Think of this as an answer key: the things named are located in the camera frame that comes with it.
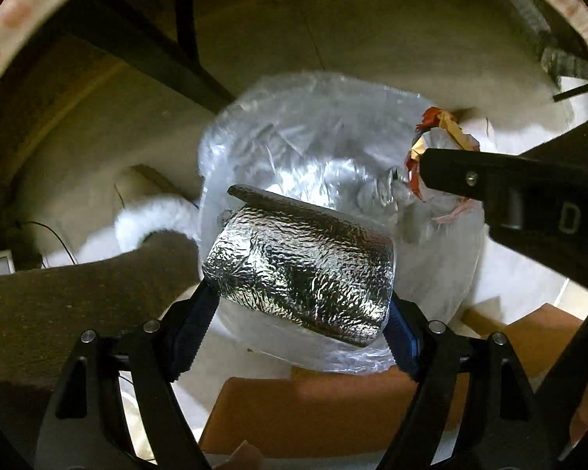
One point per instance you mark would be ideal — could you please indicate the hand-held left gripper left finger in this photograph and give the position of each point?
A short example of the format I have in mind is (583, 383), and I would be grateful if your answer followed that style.
(196, 325)

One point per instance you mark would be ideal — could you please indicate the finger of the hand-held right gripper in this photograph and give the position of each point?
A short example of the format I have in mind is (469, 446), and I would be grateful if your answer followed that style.
(462, 174)

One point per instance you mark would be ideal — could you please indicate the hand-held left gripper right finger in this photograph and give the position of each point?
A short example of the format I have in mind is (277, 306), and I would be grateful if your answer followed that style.
(402, 340)

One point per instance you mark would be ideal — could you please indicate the red and white wrapper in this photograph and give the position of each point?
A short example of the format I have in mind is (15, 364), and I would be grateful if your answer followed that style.
(445, 125)

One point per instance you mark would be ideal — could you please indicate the silver foil insulated pouch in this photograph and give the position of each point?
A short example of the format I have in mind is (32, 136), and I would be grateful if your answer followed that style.
(298, 264)

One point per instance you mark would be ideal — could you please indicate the clear plastic trash bag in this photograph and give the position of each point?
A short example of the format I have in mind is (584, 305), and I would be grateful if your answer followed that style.
(313, 132)

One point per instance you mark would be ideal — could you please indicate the person's left hand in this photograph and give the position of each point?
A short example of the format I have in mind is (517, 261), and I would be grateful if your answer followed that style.
(242, 458)

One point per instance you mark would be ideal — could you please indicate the brown cardboard box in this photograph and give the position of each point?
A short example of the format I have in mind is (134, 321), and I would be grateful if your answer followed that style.
(298, 411)

